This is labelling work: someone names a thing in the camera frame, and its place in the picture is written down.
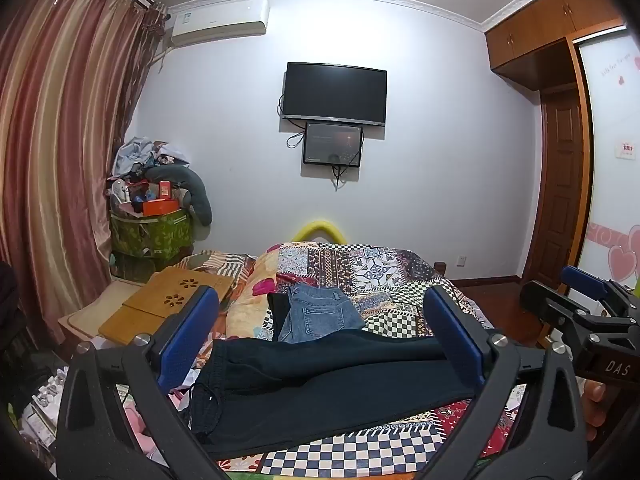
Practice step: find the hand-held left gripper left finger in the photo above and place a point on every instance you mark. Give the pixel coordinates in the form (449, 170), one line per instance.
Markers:
(192, 332)

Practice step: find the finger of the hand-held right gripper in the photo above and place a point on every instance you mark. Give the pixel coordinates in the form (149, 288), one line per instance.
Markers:
(550, 305)
(582, 277)

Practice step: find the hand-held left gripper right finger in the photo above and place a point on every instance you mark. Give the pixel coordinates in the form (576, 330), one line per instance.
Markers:
(452, 332)

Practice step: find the dark navy pants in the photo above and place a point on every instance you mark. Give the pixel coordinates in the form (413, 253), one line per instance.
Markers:
(310, 395)

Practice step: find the person's right hand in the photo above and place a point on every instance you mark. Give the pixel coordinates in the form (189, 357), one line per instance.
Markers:
(595, 410)

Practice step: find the bamboo lap desk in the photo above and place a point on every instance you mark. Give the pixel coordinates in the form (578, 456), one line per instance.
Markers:
(165, 300)

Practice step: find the striped patterned pillow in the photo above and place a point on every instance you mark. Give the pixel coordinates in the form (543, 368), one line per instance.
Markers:
(215, 262)

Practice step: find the small pink cloth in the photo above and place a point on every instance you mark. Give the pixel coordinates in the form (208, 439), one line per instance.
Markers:
(263, 287)

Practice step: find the patchwork blanket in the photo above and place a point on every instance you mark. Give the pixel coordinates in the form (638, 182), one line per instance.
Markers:
(385, 280)

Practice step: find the black cloth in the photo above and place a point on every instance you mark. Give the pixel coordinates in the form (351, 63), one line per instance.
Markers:
(277, 315)

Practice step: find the wooden door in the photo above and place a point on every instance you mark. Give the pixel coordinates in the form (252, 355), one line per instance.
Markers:
(562, 185)

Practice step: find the green storage box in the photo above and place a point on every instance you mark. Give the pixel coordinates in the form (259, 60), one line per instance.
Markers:
(160, 237)

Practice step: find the pink clothes heap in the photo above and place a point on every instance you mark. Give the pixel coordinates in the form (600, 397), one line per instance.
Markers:
(142, 430)

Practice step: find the blue jeans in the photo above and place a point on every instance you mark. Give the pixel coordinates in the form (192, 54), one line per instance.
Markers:
(320, 315)

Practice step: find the orange box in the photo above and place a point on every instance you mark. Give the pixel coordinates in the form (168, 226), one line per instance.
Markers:
(160, 207)

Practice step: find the grey long pillow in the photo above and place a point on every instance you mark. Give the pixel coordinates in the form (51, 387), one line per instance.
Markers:
(197, 195)

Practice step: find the small red box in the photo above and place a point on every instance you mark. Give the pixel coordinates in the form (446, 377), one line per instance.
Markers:
(165, 190)

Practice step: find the white patterned packets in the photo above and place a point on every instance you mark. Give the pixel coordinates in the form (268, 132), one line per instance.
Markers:
(47, 405)

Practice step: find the yellow padded arch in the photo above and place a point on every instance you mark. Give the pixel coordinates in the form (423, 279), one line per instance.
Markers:
(320, 226)

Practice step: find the pile of clothes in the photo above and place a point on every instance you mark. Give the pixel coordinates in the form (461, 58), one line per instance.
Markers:
(140, 155)

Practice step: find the small black monitor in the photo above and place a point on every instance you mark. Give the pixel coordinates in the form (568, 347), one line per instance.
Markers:
(332, 142)

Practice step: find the striped brown curtain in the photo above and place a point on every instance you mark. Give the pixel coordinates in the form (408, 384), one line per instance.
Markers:
(60, 135)

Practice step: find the wooden overhead cabinet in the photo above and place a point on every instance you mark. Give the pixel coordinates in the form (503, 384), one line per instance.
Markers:
(540, 30)

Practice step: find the white air conditioner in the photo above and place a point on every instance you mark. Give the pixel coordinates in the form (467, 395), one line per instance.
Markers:
(220, 22)

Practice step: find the wooden bed post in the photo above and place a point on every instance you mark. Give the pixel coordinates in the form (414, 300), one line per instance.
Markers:
(439, 268)

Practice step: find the white switch plate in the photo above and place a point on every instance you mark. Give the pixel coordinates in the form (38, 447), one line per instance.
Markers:
(626, 149)

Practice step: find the wall television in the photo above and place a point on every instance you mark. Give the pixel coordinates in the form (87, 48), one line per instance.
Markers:
(334, 92)

